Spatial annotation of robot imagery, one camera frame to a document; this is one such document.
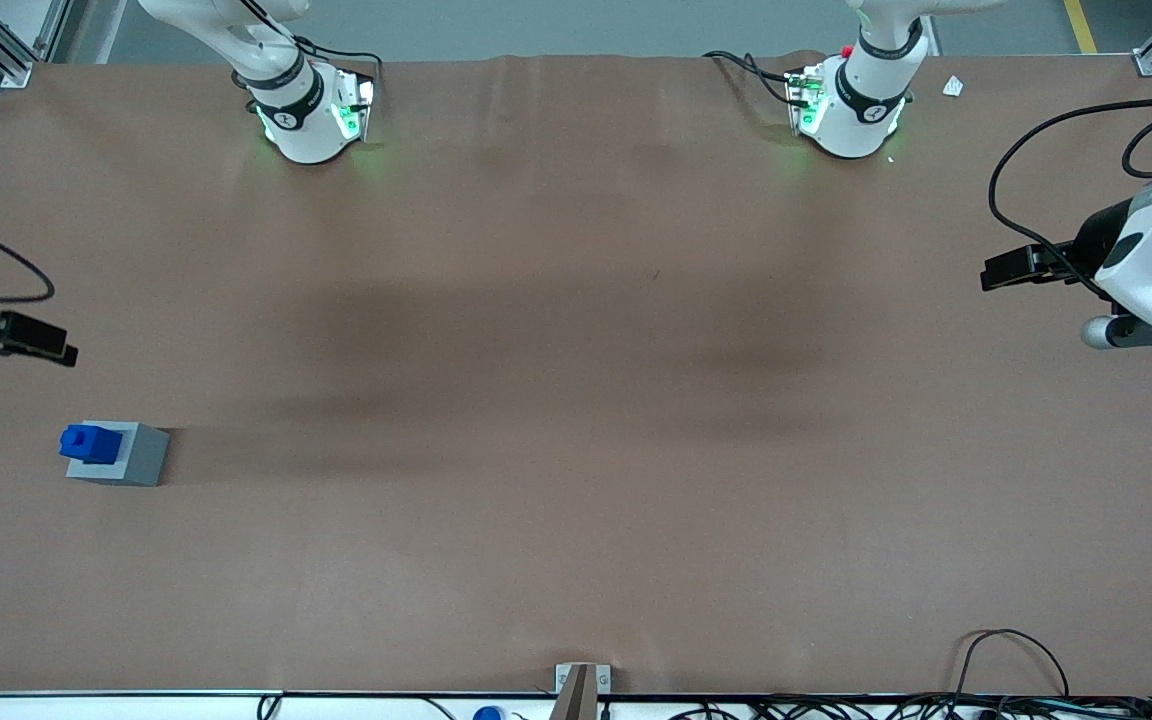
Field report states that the blue plastic part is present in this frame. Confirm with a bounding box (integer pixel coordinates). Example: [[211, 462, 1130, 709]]
[[59, 424, 124, 466]]

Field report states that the gray square base block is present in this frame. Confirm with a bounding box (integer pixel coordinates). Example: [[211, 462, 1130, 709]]
[[66, 421, 171, 488]]

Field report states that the brown table cover sheet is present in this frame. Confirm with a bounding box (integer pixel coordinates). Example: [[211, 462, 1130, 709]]
[[0, 52, 1152, 698]]

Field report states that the long black left arm cable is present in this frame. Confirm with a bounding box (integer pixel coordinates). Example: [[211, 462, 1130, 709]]
[[989, 95, 1152, 301]]

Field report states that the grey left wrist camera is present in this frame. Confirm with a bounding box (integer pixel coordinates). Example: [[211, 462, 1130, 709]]
[[1082, 300, 1152, 350]]

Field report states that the black left arm base cable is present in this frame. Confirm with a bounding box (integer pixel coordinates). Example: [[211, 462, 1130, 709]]
[[703, 49, 800, 107]]

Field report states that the black arm base cable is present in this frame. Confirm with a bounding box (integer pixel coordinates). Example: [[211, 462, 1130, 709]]
[[291, 35, 384, 101], [703, 49, 800, 107]]

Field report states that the black arched table cable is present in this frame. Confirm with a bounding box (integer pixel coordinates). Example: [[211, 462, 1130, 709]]
[[951, 629, 1072, 701]]

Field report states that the black right arm base cable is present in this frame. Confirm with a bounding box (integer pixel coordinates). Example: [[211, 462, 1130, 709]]
[[291, 35, 384, 101]]

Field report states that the black cable bundle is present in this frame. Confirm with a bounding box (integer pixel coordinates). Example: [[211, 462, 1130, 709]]
[[671, 693, 1152, 720]]

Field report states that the small metal bracket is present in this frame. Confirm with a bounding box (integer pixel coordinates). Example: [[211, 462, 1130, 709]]
[[555, 663, 612, 696]]

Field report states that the grey brown mounting post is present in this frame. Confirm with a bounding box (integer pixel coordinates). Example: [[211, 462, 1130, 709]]
[[550, 665, 599, 720]]

